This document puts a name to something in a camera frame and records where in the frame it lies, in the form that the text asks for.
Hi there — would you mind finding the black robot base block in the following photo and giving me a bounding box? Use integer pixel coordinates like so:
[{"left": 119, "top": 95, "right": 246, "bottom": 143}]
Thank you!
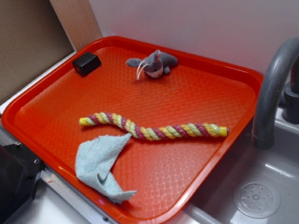
[{"left": 0, "top": 144, "right": 43, "bottom": 224}]

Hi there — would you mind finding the orange plastic tray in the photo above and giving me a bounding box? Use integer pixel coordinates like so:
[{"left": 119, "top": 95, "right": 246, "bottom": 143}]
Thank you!
[{"left": 1, "top": 37, "right": 263, "bottom": 224}]

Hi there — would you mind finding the grey plush toy animal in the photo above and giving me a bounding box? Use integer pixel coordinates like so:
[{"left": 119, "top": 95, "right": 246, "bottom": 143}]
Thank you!
[{"left": 126, "top": 50, "right": 178, "bottom": 80}]

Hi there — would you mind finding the light blue cloth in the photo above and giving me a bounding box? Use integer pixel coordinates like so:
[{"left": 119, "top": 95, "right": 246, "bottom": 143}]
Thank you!
[{"left": 75, "top": 133, "right": 136, "bottom": 203}]

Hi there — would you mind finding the small black box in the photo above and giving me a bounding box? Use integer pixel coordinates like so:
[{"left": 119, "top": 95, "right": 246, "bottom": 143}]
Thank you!
[{"left": 72, "top": 52, "right": 102, "bottom": 76}]

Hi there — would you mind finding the grey curved faucet spout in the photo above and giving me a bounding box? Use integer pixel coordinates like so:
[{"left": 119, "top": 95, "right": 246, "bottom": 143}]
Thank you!
[{"left": 252, "top": 37, "right": 299, "bottom": 149}]

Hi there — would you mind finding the round sink drain cover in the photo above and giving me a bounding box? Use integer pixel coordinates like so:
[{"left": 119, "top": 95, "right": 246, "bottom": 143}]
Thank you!
[{"left": 233, "top": 178, "right": 281, "bottom": 219}]

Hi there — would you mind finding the grey plastic sink basin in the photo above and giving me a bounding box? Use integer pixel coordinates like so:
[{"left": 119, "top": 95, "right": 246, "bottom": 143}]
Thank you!
[{"left": 184, "top": 109, "right": 299, "bottom": 224}]

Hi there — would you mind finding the multicolored twisted rope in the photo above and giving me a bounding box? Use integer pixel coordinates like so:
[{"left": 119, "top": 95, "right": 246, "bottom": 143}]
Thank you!
[{"left": 79, "top": 112, "right": 228, "bottom": 142}]

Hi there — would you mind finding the wooden corner post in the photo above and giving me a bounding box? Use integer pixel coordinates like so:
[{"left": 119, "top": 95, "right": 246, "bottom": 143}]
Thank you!
[{"left": 50, "top": 0, "right": 103, "bottom": 51}]

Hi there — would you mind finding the dark grey faucet handle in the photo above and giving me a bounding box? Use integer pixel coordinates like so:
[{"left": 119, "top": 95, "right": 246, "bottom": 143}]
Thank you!
[{"left": 282, "top": 58, "right": 299, "bottom": 124}]

